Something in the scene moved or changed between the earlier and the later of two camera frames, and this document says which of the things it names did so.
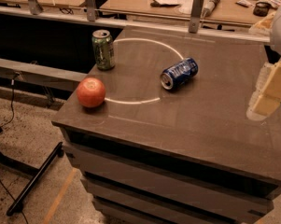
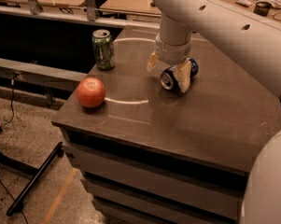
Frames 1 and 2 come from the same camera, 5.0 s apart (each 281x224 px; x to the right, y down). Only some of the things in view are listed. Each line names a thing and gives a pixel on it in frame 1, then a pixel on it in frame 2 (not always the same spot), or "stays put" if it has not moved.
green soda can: [104, 47] stays put
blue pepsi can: [179, 74] stays put
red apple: [91, 92] stays put
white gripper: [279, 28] to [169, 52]
